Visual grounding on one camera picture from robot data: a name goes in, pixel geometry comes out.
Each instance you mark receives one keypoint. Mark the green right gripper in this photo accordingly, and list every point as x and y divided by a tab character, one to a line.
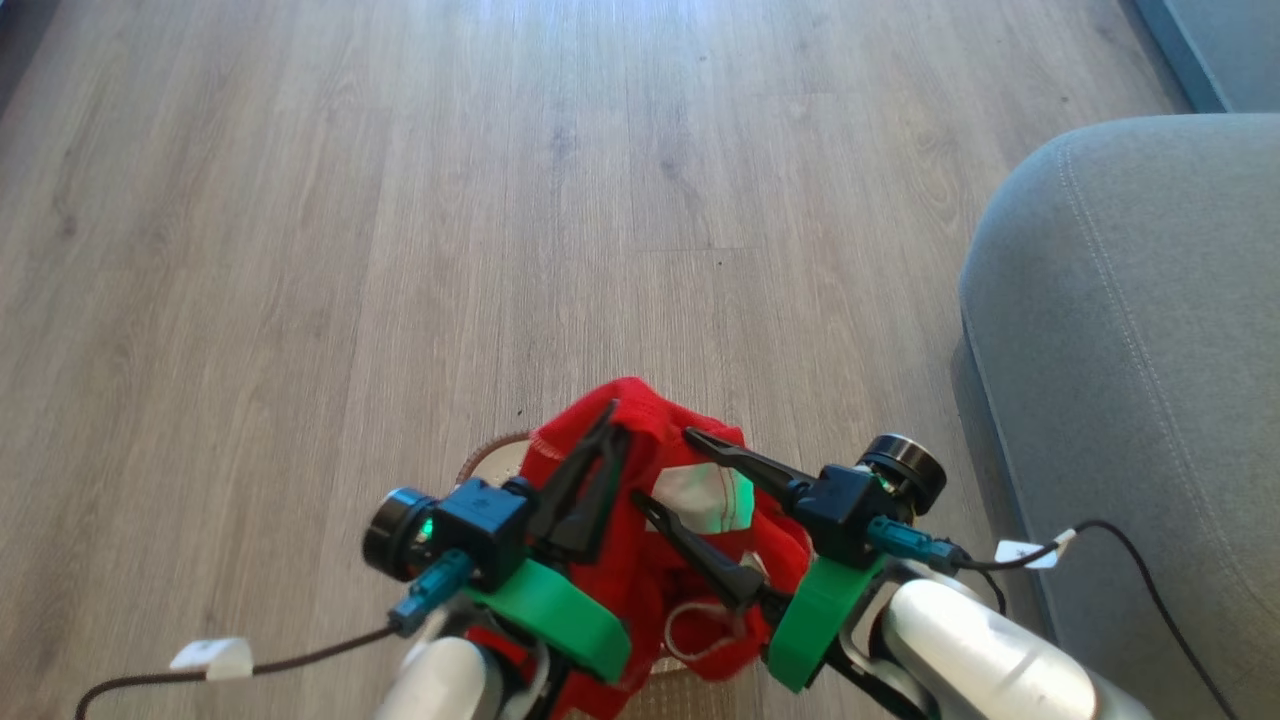
815	625

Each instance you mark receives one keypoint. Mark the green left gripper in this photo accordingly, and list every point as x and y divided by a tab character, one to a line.
565	610

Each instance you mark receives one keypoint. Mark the red clothing item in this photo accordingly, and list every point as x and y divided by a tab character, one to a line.
650	420

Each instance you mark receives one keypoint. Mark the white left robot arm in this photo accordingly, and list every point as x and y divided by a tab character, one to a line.
440	685

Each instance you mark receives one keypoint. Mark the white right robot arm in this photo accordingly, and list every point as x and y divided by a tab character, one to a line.
980	655

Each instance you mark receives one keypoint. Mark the woven laundry basket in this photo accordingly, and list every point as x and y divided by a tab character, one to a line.
492	458

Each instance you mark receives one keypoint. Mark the grey fabric sofa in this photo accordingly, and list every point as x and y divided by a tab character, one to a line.
1150	350

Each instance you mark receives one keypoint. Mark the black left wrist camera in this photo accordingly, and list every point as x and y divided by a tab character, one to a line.
480	525

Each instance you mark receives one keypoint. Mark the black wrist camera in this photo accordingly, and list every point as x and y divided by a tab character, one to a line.
480	525
850	505

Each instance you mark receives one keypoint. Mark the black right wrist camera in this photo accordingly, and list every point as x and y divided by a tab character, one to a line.
850	505

